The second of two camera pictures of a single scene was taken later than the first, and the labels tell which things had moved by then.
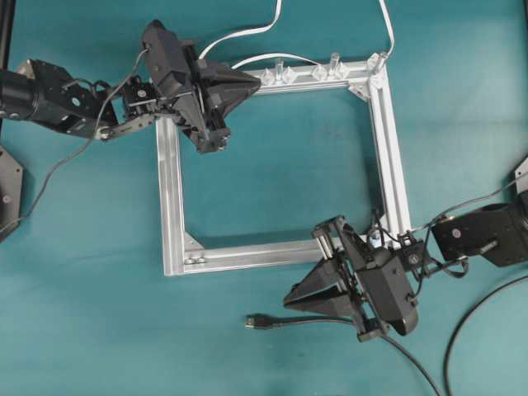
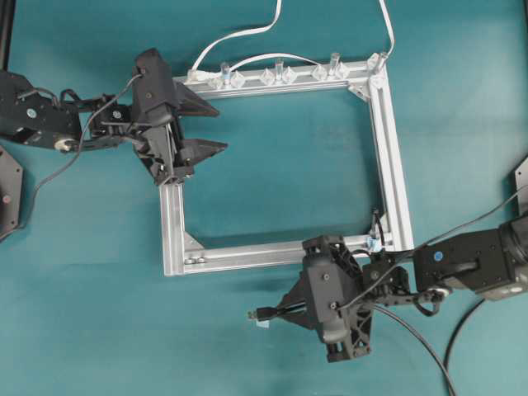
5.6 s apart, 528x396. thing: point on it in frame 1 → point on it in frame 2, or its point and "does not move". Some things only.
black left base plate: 11,184 does not move
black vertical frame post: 7,18 does not move
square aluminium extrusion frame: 182,254 does not move
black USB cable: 264,322 → 263,313
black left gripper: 202,97 → 161,143
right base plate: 521,176 does not move
